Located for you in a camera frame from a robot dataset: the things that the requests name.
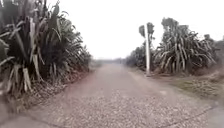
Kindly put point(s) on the grey gravel path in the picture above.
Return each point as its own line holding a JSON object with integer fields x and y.
{"x": 113, "y": 96}

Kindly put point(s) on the white sign pole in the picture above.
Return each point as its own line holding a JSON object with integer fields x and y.
{"x": 147, "y": 50}

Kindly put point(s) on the tall flax bushes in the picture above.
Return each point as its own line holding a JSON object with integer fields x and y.
{"x": 181, "y": 50}
{"x": 36, "y": 46}

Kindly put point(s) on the mulch strip with dry leaves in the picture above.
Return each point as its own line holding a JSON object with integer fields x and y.
{"x": 40, "y": 91}

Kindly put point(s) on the grass verge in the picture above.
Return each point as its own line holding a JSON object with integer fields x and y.
{"x": 196, "y": 85}

